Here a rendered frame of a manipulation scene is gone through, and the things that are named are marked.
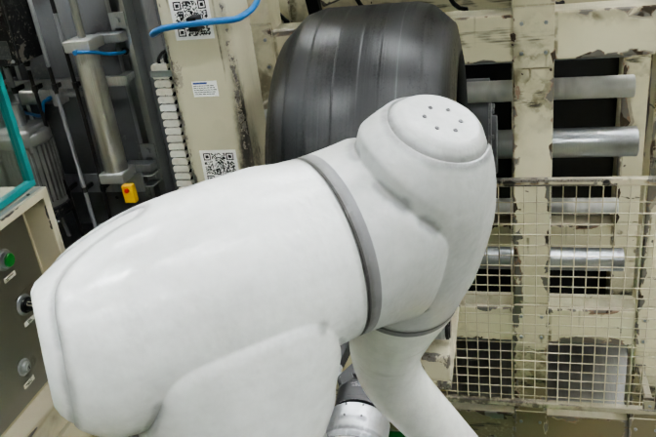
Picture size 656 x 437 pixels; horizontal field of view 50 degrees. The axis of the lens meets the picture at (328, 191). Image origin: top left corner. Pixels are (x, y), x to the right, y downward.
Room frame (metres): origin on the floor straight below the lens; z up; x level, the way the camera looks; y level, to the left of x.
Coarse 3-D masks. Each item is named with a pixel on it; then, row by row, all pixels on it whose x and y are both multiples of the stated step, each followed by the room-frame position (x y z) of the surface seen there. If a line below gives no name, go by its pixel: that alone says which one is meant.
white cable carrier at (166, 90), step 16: (160, 64) 1.32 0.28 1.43; (160, 80) 1.32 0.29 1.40; (160, 96) 1.33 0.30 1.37; (176, 96) 1.33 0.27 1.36; (176, 112) 1.32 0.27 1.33; (176, 128) 1.32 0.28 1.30; (176, 144) 1.32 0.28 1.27; (176, 160) 1.32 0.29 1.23; (176, 176) 1.32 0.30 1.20; (192, 176) 1.36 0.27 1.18
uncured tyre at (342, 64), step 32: (320, 32) 1.21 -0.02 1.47; (352, 32) 1.18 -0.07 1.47; (384, 32) 1.16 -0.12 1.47; (416, 32) 1.15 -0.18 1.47; (448, 32) 1.20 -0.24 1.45; (288, 64) 1.16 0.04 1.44; (320, 64) 1.13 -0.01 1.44; (352, 64) 1.12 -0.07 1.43; (384, 64) 1.10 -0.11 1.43; (416, 64) 1.09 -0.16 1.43; (448, 64) 1.12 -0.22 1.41; (288, 96) 1.11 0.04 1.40; (320, 96) 1.09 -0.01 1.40; (352, 96) 1.07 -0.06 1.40; (384, 96) 1.06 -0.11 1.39; (448, 96) 1.07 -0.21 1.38; (288, 128) 1.07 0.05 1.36; (320, 128) 1.05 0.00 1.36; (352, 128) 1.04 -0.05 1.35
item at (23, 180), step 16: (0, 80) 1.18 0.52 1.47; (0, 96) 1.18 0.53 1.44; (0, 112) 1.17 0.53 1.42; (0, 128) 1.15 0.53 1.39; (16, 128) 1.18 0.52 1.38; (0, 144) 1.14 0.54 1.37; (16, 144) 1.18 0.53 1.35; (0, 160) 1.13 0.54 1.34; (16, 160) 1.17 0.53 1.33; (0, 176) 1.12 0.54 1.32; (16, 176) 1.16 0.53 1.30; (32, 176) 1.19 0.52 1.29; (0, 192) 1.11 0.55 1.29; (16, 192) 1.13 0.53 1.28; (0, 208) 1.09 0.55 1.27
